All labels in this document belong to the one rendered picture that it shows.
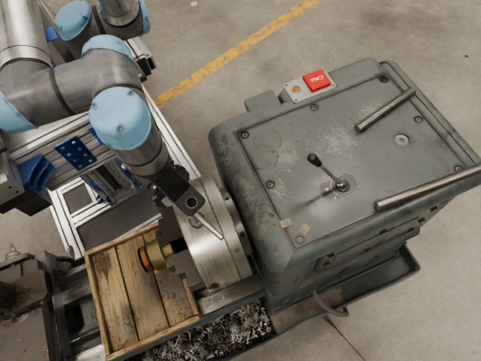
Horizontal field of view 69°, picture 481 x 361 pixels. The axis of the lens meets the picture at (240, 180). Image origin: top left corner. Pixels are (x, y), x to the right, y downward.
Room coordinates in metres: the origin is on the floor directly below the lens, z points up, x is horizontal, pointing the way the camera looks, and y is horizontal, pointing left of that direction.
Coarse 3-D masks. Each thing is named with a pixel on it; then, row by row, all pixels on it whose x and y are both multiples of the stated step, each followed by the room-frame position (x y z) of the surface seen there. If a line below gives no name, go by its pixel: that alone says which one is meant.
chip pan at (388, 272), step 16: (400, 256) 0.28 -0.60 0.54; (368, 272) 0.24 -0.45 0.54; (384, 272) 0.23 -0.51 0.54; (400, 272) 0.22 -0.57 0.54; (336, 288) 0.20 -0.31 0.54; (352, 288) 0.19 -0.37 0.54; (368, 288) 0.18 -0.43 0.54; (304, 304) 0.16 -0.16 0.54; (336, 304) 0.14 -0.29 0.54; (272, 320) 0.13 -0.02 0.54; (288, 320) 0.12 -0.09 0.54
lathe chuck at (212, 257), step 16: (176, 208) 0.36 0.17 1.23; (208, 208) 0.35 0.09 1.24; (192, 240) 0.28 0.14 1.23; (208, 240) 0.27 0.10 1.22; (224, 240) 0.27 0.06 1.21; (192, 256) 0.24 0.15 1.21; (208, 256) 0.24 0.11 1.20; (224, 256) 0.23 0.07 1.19; (208, 272) 0.21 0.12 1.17; (224, 272) 0.21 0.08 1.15
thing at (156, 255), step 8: (144, 248) 0.32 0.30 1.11; (152, 248) 0.31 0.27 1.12; (160, 248) 0.31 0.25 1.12; (168, 248) 0.31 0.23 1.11; (144, 256) 0.29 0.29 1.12; (152, 256) 0.29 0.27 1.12; (160, 256) 0.29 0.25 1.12; (168, 256) 0.29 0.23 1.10; (144, 264) 0.27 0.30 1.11; (152, 264) 0.27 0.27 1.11; (160, 264) 0.27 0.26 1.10
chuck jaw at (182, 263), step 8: (176, 256) 0.28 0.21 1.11; (184, 256) 0.28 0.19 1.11; (168, 264) 0.26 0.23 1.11; (176, 264) 0.26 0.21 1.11; (184, 264) 0.25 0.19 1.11; (192, 264) 0.25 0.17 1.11; (184, 272) 0.23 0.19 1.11; (192, 272) 0.23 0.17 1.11; (192, 280) 0.21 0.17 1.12; (200, 280) 0.20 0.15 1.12; (192, 288) 0.19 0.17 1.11; (208, 288) 0.18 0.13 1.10
